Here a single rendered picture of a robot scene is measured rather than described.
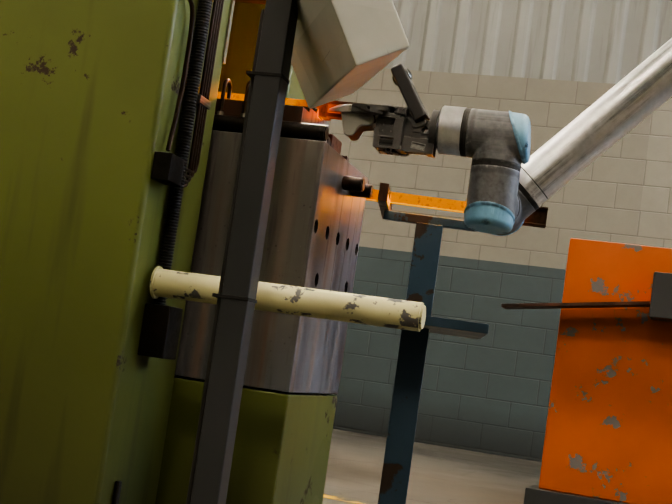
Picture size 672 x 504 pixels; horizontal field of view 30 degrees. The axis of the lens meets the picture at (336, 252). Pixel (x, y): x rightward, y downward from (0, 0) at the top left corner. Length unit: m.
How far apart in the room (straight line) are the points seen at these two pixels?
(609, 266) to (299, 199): 3.72
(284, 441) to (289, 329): 0.19
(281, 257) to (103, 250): 0.35
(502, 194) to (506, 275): 7.73
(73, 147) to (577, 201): 8.15
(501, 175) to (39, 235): 0.82
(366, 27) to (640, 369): 4.24
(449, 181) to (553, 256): 1.04
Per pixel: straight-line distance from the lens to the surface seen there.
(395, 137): 2.32
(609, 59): 10.23
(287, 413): 2.19
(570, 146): 2.41
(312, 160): 2.21
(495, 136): 2.28
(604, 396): 5.79
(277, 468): 2.19
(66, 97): 2.08
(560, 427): 5.80
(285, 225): 2.21
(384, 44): 1.67
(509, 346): 9.95
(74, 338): 2.01
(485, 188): 2.27
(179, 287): 2.01
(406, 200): 2.80
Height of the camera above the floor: 0.53
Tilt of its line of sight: 5 degrees up
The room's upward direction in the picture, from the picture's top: 8 degrees clockwise
